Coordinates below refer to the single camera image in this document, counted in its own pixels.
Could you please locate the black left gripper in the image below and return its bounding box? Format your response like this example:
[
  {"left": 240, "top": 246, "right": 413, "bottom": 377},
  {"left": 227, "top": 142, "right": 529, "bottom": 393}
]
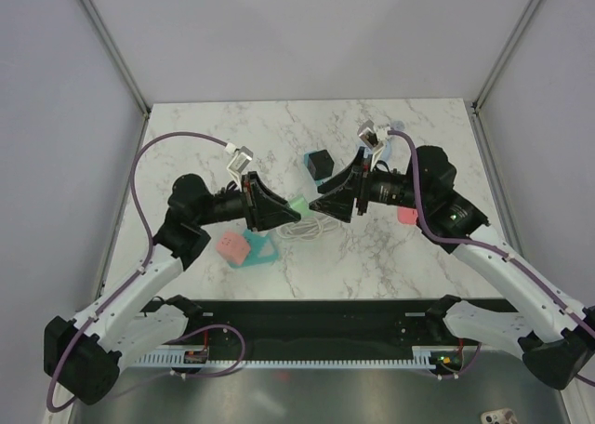
[{"left": 195, "top": 171, "right": 300, "bottom": 232}]

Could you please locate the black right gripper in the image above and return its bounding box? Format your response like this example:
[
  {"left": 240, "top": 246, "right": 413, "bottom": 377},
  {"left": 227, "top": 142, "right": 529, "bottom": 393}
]
[{"left": 310, "top": 147, "right": 430, "bottom": 223}]

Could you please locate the green plug adapter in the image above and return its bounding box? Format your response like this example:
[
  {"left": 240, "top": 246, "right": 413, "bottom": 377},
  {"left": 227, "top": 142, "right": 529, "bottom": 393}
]
[{"left": 288, "top": 194, "right": 312, "bottom": 219}]

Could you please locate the black cube charger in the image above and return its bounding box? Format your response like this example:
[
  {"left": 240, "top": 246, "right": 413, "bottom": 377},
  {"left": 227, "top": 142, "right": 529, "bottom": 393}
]
[{"left": 311, "top": 150, "right": 335, "bottom": 178}]

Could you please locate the blue rectangular power strip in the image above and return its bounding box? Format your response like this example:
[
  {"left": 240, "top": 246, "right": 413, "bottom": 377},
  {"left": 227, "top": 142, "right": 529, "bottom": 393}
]
[{"left": 303, "top": 152, "right": 328, "bottom": 186}]

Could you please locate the teal triangular power strip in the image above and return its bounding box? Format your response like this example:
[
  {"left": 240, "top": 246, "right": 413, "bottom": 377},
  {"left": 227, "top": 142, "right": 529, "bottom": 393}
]
[{"left": 230, "top": 230, "right": 279, "bottom": 269}]

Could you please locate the pink cube socket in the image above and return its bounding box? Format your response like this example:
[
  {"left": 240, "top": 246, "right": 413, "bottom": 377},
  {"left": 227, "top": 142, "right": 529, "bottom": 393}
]
[{"left": 216, "top": 232, "right": 251, "bottom": 266}]

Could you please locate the pink plug adapter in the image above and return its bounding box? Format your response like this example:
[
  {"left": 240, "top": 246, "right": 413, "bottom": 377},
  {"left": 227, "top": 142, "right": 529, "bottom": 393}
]
[{"left": 397, "top": 206, "right": 418, "bottom": 226}]

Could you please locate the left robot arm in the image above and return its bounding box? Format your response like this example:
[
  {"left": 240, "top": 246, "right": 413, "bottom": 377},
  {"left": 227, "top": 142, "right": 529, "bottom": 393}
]
[{"left": 43, "top": 172, "right": 301, "bottom": 412}]

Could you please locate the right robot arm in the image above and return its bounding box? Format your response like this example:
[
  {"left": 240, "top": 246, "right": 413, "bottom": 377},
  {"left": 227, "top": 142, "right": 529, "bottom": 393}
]
[{"left": 310, "top": 146, "right": 594, "bottom": 391}]

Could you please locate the blue round power strip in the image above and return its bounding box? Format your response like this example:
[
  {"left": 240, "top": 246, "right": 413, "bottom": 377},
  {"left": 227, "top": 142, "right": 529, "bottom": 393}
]
[{"left": 364, "top": 141, "right": 391, "bottom": 164}]

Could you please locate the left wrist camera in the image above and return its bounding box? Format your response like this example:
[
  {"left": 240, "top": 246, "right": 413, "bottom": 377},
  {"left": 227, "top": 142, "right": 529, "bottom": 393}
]
[{"left": 225, "top": 144, "right": 254, "bottom": 177}]

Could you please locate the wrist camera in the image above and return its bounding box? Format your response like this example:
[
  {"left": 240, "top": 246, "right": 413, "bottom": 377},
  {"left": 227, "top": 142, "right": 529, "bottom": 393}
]
[
  {"left": 225, "top": 144, "right": 254, "bottom": 177},
  {"left": 357, "top": 120, "right": 389, "bottom": 157}
]

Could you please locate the white coiled power cord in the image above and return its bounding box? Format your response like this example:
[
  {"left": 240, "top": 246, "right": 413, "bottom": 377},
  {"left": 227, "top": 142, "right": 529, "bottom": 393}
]
[{"left": 275, "top": 212, "right": 342, "bottom": 243}]

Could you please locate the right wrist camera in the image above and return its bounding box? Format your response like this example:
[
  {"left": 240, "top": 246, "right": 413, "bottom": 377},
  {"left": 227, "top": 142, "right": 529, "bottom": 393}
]
[{"left": 357, "top": 120, "right": 389, "bottom": 157}]

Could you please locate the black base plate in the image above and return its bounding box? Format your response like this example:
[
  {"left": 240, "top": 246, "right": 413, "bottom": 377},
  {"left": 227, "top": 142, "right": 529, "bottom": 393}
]
[{"left": 139, "top": 295, "right": 484, "bottom": 363}]

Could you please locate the white cable duct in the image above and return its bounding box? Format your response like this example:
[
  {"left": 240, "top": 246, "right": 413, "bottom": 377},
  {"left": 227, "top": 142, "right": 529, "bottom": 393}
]
[{"left": 125, "top": 344, "right": 431, "bottom": 369}]

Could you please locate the left aluminium frame post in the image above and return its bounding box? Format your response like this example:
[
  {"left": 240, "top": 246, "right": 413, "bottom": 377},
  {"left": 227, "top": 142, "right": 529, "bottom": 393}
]
[{"left": 77, "top": 0, "right": 152, "bottom": 119}]

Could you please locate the aluminium frame post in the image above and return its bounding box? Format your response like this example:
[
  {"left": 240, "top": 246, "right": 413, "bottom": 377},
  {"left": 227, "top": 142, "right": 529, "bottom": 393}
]
[
  {"left": 77, "top": 0, "right": 152, "bottom": 119},
  {"left": 470, "top": 0, "right": 559, "bottom": 113}
]

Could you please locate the right aluminium frame post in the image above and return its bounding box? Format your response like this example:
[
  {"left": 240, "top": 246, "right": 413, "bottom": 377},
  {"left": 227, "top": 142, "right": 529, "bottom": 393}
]
[{"left": 470, "top": 0, "right": 559, "bottom": 113}]

